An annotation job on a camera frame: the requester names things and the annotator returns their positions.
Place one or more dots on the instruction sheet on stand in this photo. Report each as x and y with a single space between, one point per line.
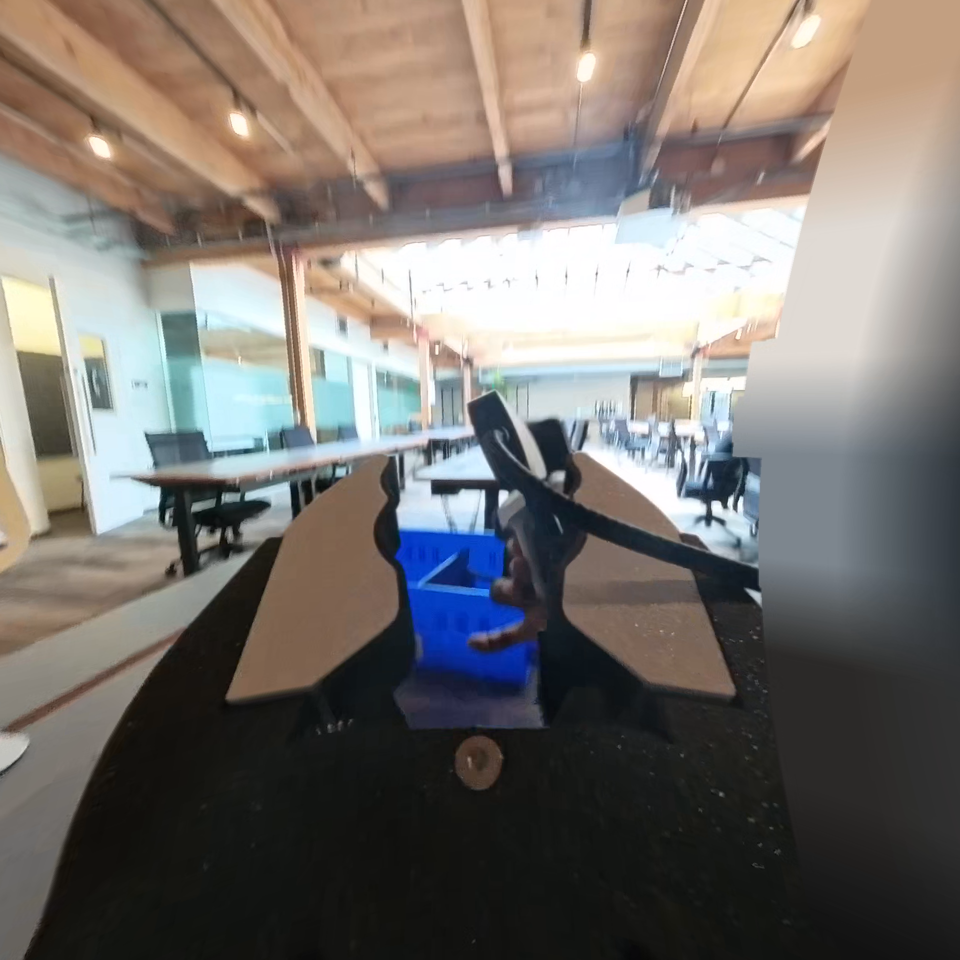
12 518

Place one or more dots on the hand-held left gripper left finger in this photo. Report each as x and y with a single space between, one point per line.
323 600

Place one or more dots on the wooden support column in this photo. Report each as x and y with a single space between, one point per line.
297 345

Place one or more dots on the black office chair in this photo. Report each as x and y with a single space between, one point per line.
195 465
717 488

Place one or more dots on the wooden office desk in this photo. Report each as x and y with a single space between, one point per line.
270 465
458 473

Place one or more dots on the ceiling spot lamp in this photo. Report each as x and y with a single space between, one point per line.
239 120

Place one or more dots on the person's right hand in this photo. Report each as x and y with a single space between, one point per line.
518 593

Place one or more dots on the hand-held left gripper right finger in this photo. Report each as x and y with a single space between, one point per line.
645 630

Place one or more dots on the blue plastic bin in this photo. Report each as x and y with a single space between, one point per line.
450 615

